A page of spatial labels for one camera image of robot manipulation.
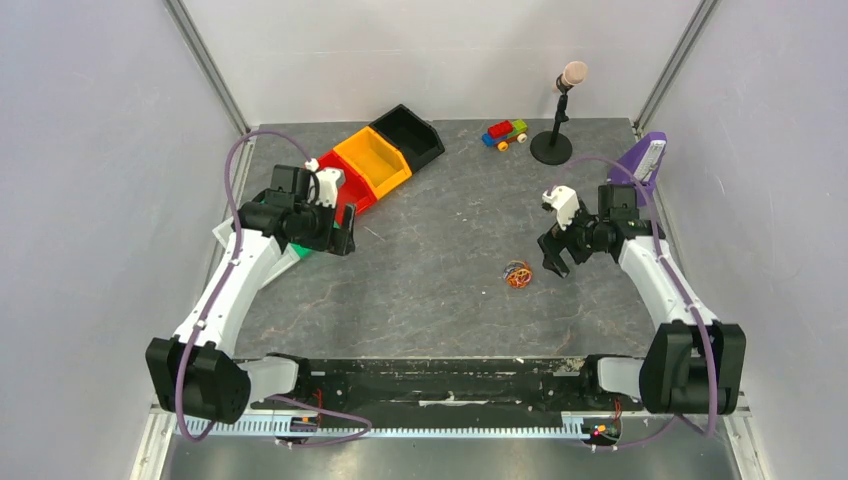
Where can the red bin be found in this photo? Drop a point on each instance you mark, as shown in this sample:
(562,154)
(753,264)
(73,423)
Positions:
(355,189)

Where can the green bin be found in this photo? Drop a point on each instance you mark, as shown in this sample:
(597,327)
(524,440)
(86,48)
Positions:
(269,210)

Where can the purple metronome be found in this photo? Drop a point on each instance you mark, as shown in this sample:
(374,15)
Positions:
(643,161)

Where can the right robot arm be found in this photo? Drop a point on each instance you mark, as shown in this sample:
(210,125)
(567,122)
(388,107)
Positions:
(694,363)

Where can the black bin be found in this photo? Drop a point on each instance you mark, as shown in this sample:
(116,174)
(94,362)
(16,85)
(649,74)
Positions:
(416,139)

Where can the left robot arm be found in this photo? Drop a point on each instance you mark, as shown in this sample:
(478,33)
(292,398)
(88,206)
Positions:
(194,372)

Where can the yellow bin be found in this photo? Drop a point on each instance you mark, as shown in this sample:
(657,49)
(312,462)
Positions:
(382,166)

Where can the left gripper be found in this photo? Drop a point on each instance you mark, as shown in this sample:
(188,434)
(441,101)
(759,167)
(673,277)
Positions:
(339,241)

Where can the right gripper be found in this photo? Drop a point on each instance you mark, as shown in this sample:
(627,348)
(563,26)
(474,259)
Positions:
(563,240)

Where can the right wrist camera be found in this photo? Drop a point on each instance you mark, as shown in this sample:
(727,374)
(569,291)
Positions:
(564,201)

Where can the white bin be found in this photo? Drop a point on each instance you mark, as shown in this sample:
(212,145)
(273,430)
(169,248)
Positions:
(269,262)

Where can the slotted cable duct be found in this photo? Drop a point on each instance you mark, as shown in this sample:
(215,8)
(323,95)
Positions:
(304,427)

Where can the toy brick car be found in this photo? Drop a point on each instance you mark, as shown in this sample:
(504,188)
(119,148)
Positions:
(501,135)

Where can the microphone on stand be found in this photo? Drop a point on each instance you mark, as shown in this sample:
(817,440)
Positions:
(552,147)

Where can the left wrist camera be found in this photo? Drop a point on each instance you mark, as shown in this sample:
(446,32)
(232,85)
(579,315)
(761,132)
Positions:
(325,184)

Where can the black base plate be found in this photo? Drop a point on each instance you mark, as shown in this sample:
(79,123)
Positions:
(457,393)

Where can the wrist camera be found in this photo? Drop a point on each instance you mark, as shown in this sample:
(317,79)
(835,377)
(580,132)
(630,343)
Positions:
(564,201)
(325,184)

